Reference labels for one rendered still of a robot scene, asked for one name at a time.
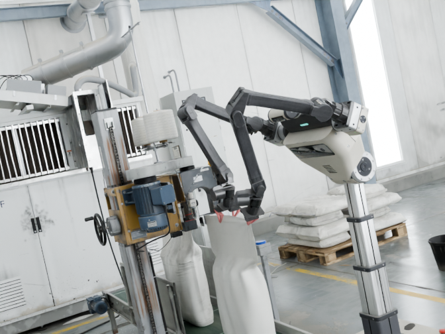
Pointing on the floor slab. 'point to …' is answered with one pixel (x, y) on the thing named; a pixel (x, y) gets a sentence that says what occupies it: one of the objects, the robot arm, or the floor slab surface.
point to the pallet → (303, 254)
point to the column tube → (130, 266)
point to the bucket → (438, 250)
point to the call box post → (269, 286)
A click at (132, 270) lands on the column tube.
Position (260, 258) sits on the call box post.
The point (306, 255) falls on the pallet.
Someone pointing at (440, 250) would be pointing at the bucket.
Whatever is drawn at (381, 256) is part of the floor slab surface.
